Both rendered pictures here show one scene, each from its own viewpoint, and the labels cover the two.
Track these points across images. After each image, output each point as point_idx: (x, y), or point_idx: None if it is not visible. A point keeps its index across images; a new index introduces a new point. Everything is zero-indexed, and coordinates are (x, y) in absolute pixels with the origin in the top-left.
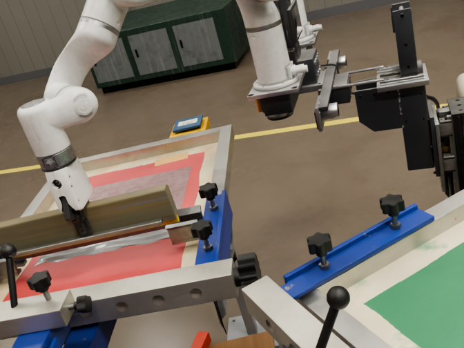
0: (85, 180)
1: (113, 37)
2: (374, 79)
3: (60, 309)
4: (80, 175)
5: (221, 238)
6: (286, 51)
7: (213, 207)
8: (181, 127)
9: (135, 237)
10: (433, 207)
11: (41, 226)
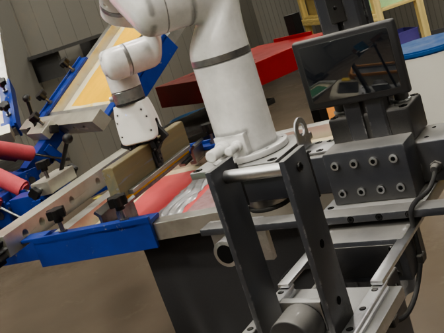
0: (143, 127)
1: (106, 17)
2: (293, 273)
3: (31, 185)
4: (135, 120)
5: (71, 236)
6: (215, 113)
7: (121, 219)
8: None
9: (176, 201)
10: None
11: None
